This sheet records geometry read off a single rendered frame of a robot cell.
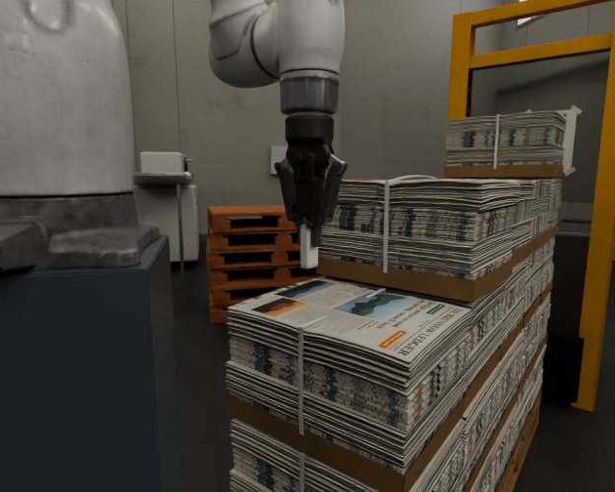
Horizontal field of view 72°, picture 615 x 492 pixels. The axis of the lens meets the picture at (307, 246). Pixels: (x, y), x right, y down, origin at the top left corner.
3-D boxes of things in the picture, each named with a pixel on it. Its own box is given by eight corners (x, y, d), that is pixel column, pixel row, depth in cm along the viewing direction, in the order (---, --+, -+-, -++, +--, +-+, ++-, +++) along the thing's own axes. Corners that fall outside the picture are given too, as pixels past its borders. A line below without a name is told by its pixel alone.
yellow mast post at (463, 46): (433, 367, 238) (452, 15, 207) (439, 362, 245) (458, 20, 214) (450, 372, 232) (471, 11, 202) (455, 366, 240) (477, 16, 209)
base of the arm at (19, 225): (-185, 295, 26) (-203, 205, 25) (-10, 241, 48) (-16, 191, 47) (128, 278, 30) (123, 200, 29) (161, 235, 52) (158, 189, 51)
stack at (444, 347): (232, 664, 94) (219, 304, 80) (430, 422, 185) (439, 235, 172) (391, 824, 71) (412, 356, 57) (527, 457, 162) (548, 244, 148)
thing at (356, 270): (314, 273, 103) (315, 256, 102) (374, 256, 124) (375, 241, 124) (372, 284, 93) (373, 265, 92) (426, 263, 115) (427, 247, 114)
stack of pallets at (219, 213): (325, 287, 408) (326, 203, 395) (353, 311, 335) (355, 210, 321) (206, 295, 381) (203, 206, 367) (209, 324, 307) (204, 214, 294)
